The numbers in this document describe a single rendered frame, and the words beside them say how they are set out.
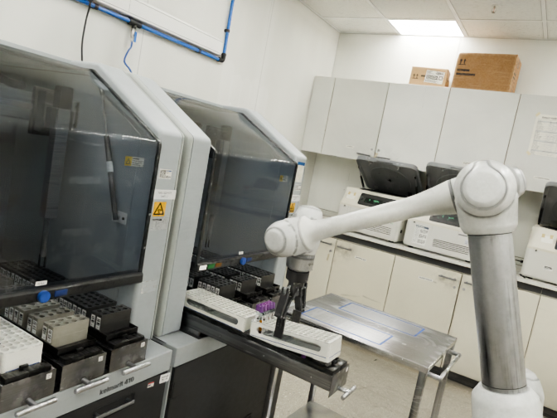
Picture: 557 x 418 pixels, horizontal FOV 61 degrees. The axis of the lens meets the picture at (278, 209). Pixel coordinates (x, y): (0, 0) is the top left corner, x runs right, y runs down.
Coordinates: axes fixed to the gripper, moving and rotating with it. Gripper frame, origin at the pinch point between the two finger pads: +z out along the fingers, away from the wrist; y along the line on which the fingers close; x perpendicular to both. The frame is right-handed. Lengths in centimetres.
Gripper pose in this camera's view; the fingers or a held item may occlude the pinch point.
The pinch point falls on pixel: (287, 327)
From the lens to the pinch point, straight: 162.0
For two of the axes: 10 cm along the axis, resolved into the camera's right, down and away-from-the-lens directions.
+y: 5.1, -0.1, 8.6
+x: -8.4, -2.2, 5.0
